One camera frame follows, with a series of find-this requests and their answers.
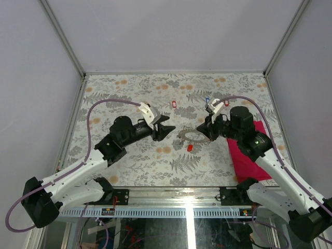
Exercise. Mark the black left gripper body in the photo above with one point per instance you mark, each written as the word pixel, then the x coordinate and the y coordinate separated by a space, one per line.
pixel 140 133

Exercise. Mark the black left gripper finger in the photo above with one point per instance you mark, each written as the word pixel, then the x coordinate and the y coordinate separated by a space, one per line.
pixel 160 132
pixel 159 118

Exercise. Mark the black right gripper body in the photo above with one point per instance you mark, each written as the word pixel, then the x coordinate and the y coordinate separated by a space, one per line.
pixel 226 130

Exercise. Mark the large silver keyring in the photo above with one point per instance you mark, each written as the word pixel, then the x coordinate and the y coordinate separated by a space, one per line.
pixel 191 135

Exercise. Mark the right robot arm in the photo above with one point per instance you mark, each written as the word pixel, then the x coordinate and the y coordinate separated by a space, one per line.
pixel 307 212

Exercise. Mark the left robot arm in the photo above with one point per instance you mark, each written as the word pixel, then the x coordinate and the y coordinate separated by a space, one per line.
pixel 45 199

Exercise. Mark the floral table mat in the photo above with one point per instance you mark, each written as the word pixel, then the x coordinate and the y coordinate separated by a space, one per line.
pixel 168 163

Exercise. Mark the red cloth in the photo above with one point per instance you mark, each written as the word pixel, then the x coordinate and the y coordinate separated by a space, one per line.
pixel 244 167

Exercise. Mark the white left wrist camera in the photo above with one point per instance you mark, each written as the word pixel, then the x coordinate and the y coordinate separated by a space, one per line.
pixel 150 114

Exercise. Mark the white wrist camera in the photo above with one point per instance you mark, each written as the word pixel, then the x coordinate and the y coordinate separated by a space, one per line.
pixel 213 107
pixel 150 114

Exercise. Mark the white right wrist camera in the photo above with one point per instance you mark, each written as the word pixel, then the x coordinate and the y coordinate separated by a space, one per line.
pixel 213 107

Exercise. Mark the aluminium mounting rail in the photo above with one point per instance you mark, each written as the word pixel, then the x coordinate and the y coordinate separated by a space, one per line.
pixel 239 196

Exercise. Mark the grey slotted cable duct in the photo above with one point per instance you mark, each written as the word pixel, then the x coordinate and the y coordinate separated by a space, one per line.
pixel 135 212

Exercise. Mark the left aluminium frame post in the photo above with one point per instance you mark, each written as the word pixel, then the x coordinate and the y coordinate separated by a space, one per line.
pixel 62 37

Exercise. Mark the aluminium frame post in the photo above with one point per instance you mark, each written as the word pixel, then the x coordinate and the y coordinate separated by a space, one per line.
pixel 292 25
pixel 62 37

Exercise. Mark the right aluminium frame post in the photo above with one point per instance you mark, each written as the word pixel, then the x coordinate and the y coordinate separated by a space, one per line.
pixel 292 25

